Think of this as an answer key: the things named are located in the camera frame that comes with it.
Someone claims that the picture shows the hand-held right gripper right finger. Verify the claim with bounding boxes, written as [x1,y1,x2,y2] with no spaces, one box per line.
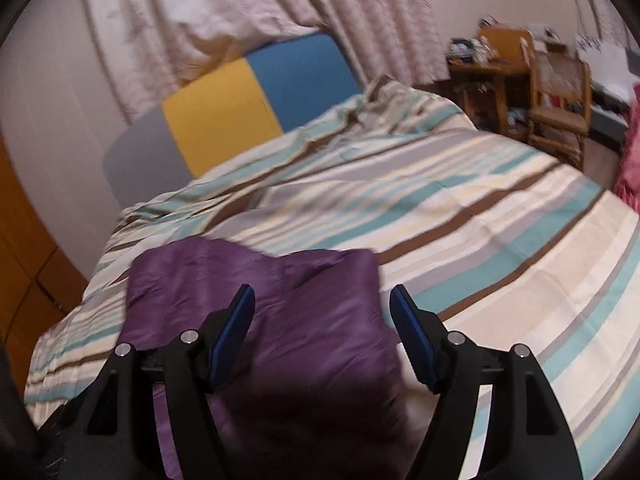
[389,284,583,480]

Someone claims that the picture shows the wooden desk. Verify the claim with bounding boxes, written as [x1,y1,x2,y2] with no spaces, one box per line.
[446,26,537,137]

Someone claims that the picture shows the wooden cane chair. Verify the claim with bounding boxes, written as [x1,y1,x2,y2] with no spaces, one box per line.
[524,49,594,172]

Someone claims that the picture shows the wooden wardrobe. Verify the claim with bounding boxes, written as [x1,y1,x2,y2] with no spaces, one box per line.
[0,139,92,397]

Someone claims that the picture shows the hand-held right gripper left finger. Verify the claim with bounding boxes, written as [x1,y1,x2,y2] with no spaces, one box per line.
[60,284,257,480]

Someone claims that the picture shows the purple quilted puffer jacket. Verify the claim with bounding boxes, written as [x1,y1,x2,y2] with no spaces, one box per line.
[125,237,426,480]

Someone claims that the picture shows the grey yellow blue headboard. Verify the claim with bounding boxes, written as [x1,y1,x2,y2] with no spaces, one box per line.
[102,34,362,208]

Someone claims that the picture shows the striped bed cover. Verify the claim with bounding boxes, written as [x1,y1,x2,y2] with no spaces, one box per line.
[22,75,640,480]

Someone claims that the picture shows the desk clutter pile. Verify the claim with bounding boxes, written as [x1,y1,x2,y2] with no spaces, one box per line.
[448,37,496,63]

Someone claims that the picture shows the pink fluffy blanket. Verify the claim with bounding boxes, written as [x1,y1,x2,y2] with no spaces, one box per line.
[612,109,640,207]

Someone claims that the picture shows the white floral paper bag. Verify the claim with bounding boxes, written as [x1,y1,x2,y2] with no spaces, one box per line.
[574,34,632,67]

